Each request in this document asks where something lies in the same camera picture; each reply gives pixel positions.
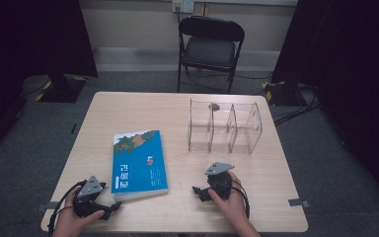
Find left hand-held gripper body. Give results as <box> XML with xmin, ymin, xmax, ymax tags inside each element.
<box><xmin>73</xmin><ymin>175</ymin><xmax>108</xmax><ymax>218</ymax></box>

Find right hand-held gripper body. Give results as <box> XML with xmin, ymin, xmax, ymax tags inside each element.
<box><xmin>204</xmin><ymin>161</ymin><xmax>235</xmax><ymax>200</ymax></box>

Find blue book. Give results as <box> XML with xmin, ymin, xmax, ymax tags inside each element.
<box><xmin>111</xmin><ymin>129</ymin><xmax>170</xmax><ymax>202</ymax></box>

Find clear acrylic book rack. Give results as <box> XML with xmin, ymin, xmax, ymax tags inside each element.
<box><xmin>188</xmin><ymin>98</ymin><xmax>264</xmax><ymax>156</ymax></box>

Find person's right hand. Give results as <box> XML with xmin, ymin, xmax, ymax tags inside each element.
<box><xmin>207</xmin><ymin>171</ymin><xmax>250</xmax><ymax>228</ymax></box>

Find person's left hand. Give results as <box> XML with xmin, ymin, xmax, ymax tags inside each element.
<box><xmin>51</xmin><ymin>194</ymin><xmax>106</xmax><ymax>237</ymax></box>

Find grey tape strip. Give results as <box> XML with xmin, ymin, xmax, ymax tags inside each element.
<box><xmin>288</xmin><ymin>197</ymin><xmax>311</xmax><ymax>208</ymax></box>
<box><xmin>37</xmin><ymin>200</ymin><xmax>63</xmax><ymax>212</ymax></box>

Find black stand base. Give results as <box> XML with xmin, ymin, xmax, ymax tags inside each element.
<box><xmin>36</xmin><ymin>73</ymin><xmax>88</xmax><ymax>104</ymax></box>
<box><xmin>262</xmin><ymin>80</ymin><xmax>309</xmax><ymax>108</ymax></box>

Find black folding chair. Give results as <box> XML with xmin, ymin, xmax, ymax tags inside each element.
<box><xmin>177</xmin><ymin>15</ymin><xmax>246</xmax><ymax>95</ymax></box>

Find dark curtain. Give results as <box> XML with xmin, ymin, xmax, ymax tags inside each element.
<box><xmin>0</xmin><ymin>0</ymin><xmax>99</xmax><ymax>162</ymax></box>
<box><xmin>270</xmin><ymin>0</ymin><xmax>379</xmax><ymax>213</ymax></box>

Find left hand-held gripper black cable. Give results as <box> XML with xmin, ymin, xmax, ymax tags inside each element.
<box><xmin>47</xmin><ymin>180</ymin><xmax>88</xmax><ymax>237</ymax></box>

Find black floor cables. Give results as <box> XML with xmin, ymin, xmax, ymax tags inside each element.
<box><xmin>271</xmin><ymin>83</ymin><xmax>322</xmax><ymax>127</ymax></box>

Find white wall socket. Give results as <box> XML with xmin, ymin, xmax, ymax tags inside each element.
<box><xmin>172</xmin><ymin>0</ymin><xmax>195</xmax><ymax>14</ymax></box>

